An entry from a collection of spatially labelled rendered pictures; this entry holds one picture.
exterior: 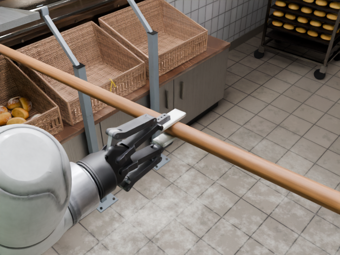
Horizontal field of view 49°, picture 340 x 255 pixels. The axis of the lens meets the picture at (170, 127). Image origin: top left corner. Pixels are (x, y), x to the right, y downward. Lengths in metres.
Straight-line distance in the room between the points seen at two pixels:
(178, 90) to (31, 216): 2.14
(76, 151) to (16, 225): 1.66
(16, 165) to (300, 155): 2.52
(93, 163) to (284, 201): 1.94
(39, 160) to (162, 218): 1.91
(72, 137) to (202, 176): 0.94
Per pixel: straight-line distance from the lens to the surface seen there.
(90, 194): 0.60
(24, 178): 0.38
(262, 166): 0.62
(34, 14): 1.65
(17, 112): 2.11
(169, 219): 2.27
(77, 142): 2.04
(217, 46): 2.74
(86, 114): 1.90
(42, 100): 2.04
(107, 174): 0.62
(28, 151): 0.39
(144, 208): 2.32
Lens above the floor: 1.81
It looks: 39 degrees down
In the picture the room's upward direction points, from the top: straight up
